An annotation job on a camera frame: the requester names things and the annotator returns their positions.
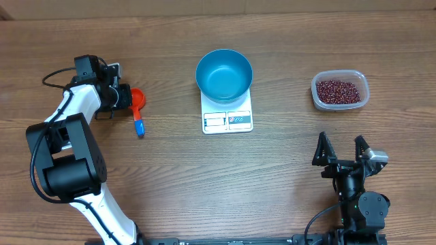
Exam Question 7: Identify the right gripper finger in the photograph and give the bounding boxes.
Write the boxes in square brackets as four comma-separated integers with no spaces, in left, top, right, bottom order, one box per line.
[354,135,370,161]
[312,131,337,166]

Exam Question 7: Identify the orange scoop blue handle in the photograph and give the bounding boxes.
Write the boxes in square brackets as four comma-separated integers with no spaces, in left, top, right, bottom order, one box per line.
[129,88,146,138]

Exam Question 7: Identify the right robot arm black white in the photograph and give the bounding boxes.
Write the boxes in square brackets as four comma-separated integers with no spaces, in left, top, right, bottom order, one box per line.
[303,132,390,244]

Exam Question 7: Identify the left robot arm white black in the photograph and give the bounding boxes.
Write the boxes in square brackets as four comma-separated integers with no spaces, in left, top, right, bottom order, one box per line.
[26,55,145,244]

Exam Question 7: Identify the white digital kitchen scale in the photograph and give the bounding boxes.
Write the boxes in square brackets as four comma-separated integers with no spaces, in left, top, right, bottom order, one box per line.
[200,90,253,135]

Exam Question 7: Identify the teal blue bowl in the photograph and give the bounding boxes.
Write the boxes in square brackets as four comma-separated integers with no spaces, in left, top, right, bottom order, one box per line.
[195,49,254,103]

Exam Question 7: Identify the red beans in container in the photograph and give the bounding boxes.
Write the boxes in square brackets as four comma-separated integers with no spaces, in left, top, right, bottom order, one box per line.
[315,80,360,104]

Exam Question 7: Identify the clear plastic container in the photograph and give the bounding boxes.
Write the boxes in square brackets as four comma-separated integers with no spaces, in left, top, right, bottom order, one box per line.
[311,69,370,112]

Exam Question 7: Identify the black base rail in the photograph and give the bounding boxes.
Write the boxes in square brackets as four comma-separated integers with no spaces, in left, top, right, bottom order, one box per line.
[136,233,388,245]

